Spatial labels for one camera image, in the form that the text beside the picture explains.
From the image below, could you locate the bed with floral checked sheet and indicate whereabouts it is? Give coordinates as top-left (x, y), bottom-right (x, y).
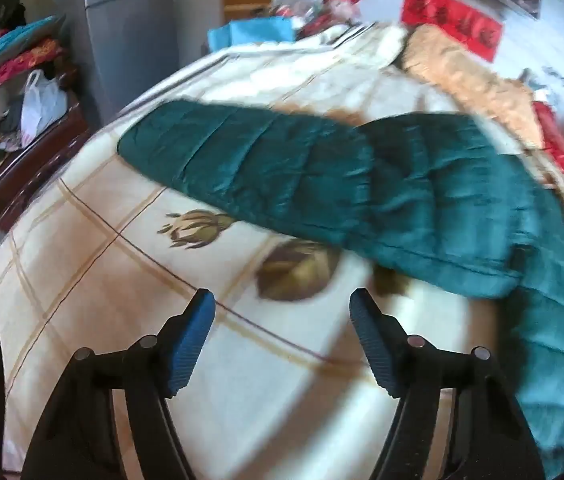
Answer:
top-left (0, 25), bottom-right (564, 480)

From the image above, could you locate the dark green puffer jacket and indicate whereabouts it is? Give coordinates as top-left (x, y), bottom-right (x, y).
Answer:
top-left (117, 100), bottom-right (564, 478)

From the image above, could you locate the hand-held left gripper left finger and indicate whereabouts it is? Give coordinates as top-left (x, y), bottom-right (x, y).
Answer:
top-left (22, 289), bottom-right (217, 480)

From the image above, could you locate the red wall banner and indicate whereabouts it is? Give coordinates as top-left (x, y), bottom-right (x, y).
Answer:
top-left (401, 0), bottom-right (505, 63)

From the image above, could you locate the pile of colourful clothes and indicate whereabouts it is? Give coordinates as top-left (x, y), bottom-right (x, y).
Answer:
top-left (0, 14), bottom-right (68, 93)

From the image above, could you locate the blue paper bag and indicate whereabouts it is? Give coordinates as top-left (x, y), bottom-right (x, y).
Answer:
top-left (207, 16), bottom-right (295, 53)

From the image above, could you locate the dark wooden dresser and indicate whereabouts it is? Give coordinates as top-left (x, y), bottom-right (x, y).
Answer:
top-left (0, 60), bottom-right (95, 233)

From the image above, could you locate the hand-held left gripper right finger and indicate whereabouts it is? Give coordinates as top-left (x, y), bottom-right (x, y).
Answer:
top-left (349, 287), bottom-right (548, 480)

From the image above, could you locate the red frilled cushion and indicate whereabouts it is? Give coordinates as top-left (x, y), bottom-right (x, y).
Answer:
top-left (532, 100), bottom-right (564, 186)

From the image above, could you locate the plush toy with red hat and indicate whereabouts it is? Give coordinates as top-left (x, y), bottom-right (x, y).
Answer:
top-left (319, 0), bottom-right (363, 26)

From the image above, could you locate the yellow frilled pillow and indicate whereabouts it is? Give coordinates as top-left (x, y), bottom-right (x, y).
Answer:
top-left (402, 24), bottom-right (543, 148)

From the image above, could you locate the white plastic bag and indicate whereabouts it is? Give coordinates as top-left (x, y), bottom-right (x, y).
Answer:
top-left (21, 69), bottom-right (69, 148)

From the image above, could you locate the grey refrigerator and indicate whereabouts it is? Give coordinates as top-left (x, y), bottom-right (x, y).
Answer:
top-left (82, 0), bottom-right (278, 131)

